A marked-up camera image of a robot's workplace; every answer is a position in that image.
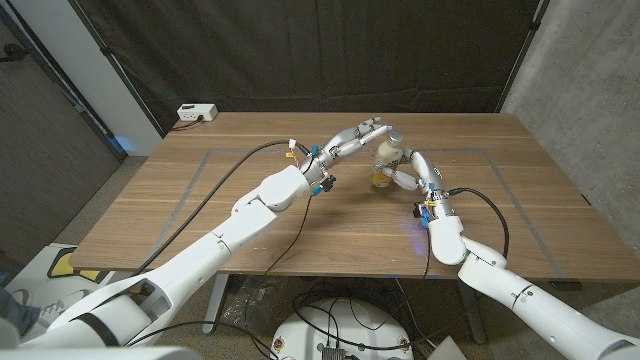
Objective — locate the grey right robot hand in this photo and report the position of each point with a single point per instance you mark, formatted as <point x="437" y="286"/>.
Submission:
<point x="432" y="175"/>

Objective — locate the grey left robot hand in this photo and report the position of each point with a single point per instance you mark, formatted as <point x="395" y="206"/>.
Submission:
<point x="340" y="147"/>

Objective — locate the pineapple mango tea bottle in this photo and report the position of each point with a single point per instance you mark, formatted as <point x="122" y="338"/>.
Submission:
<point x="387" y="157"/>

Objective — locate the silver bottle cap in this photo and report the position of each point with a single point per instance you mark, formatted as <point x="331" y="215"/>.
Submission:
<point x="395" y="138"/>

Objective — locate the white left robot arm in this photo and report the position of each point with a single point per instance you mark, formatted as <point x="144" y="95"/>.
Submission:
<point x="210" y="250"/>

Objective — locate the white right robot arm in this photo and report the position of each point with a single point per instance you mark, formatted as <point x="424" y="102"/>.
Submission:
<point x="540" y="305"/>

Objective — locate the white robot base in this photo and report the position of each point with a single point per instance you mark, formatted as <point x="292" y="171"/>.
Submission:
<point x="345" y="330"/>

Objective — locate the black backdrop curtain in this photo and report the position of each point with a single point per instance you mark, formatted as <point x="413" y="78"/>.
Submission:
<point x="320" y="55"/>

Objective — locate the grey table leg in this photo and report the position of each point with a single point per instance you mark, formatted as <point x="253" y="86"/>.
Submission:
<point x="216" y="305"/>
<point x="471" y="310"/>

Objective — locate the white power strip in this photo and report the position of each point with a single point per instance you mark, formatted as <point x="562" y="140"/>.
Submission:
<point x="197" y="112"/>

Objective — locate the black backdrop stand pole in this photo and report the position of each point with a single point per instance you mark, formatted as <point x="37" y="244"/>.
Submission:
<point x="117" y="70"/>
<point x="525" y="50"/>

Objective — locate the white flat board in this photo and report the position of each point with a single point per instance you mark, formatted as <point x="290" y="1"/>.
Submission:
<point x="447" y="350"/>

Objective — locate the clear plastic bag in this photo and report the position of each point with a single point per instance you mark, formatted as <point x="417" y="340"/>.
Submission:
<point x="255" y="305"/>

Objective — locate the white sneaker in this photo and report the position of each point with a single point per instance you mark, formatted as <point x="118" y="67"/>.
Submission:
<point x="60" y="306"/>

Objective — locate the blue jeans leg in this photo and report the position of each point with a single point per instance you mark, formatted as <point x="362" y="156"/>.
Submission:
<point x="15" y="312"/>

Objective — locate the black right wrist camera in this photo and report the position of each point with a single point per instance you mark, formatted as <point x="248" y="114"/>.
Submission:
<point x="419" y="210"/>

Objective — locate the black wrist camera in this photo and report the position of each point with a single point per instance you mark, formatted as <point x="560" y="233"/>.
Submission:
<point x="419" y="210"/>
<point x="328" y="183"/>

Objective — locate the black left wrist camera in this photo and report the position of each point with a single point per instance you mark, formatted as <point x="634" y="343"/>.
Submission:
<point x="328" y="183"/>

